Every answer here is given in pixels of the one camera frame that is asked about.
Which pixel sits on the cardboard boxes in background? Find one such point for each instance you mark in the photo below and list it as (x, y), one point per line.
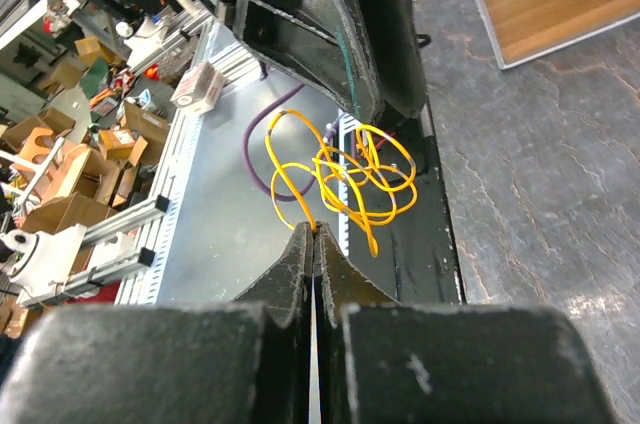
(74, 183)

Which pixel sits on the small white red box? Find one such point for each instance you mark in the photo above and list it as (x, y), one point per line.
(199, 89)

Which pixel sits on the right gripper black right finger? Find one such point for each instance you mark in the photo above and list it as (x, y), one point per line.
(381, 361)

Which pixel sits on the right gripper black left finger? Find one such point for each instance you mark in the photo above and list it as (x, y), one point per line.
(244, 361)

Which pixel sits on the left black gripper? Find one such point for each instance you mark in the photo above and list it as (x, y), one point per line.
(364, 53)

